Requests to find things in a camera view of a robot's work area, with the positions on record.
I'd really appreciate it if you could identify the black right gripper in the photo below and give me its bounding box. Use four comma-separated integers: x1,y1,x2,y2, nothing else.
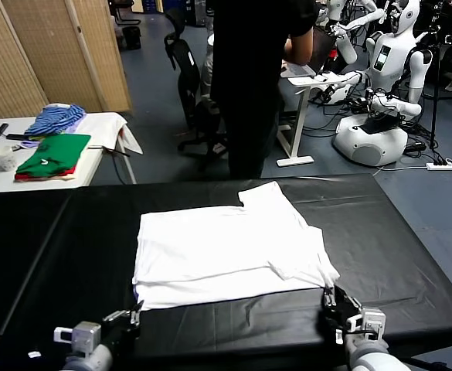
318,286,362,345

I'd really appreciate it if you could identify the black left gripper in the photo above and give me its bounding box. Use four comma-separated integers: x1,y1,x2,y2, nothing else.
100,300,145,356

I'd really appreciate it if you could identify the white T-shirt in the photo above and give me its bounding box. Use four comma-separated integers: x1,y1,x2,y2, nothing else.
131,180,342,311

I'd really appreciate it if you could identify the black table cover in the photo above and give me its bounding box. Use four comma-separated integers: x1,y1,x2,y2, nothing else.
0,172,452,371

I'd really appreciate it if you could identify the white wheeled humanoid robot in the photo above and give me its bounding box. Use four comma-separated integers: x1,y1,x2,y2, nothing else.
331,0,433,167

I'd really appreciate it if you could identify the red folded garment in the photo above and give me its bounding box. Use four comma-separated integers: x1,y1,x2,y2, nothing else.
15,165,76,182

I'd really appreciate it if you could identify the green folded shirt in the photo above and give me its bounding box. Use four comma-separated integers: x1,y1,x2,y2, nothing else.
15,134,92,180

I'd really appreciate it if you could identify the white standing desk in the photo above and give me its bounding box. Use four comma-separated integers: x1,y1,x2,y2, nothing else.
275,73,351,168

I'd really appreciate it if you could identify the white draped cloth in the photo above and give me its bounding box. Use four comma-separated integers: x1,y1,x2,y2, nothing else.
70,111,144,155

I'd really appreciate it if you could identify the white paper cup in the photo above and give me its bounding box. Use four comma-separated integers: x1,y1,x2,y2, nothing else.
0,145,15,172

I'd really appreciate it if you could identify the blue striped garment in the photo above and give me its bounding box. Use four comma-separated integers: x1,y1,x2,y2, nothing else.
24,103,87,137

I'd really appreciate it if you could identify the black tripod stand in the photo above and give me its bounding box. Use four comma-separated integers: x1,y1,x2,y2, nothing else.
428,11,449,150

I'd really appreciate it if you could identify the standing person in black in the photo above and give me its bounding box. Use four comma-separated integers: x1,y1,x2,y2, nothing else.
209,0,319,179

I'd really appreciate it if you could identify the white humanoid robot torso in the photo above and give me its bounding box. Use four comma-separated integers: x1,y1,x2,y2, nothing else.
312,0,387,65

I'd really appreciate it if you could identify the grey laptop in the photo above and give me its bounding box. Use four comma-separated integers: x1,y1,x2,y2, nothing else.
281,26,337,77

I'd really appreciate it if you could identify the black office chair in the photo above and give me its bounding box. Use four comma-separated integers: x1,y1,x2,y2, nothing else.
163,7,230,171

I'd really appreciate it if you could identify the black waste bin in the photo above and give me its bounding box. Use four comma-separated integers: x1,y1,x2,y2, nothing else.
121,25,142,51

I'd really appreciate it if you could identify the bamboo folding screen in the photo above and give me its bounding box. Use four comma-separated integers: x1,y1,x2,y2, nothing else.
0,0,133,119

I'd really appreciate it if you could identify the black cantilever chair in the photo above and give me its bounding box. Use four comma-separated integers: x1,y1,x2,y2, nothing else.
107,0,141,26

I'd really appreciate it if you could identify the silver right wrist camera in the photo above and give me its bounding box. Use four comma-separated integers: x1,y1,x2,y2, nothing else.
347,307,387,341

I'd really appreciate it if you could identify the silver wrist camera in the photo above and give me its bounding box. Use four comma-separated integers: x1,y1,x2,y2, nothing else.
347,307,387,341
53,320,102,359

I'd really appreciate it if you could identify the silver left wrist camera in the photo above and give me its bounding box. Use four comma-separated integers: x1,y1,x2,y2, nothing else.
53,320,102,359

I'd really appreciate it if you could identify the white power cable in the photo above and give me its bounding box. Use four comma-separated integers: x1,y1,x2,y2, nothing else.
371,165,428,177

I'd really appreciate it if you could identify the black hanging cable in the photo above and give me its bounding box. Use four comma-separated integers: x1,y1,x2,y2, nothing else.
87,145,133,185

